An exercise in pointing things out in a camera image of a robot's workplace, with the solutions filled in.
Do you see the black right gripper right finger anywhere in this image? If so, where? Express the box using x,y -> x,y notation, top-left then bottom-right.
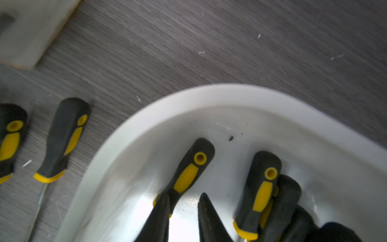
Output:
198,193 -> 233,242

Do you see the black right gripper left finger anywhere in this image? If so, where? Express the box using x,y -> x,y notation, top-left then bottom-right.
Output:
135,193 -> 170,242

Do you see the yellow black file tool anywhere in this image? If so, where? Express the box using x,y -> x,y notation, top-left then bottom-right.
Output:
24,97 -> 91,242
1,103 -> 28,183

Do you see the white plastic storage tray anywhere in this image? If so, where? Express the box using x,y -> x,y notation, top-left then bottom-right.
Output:
55,84 -> 387,242

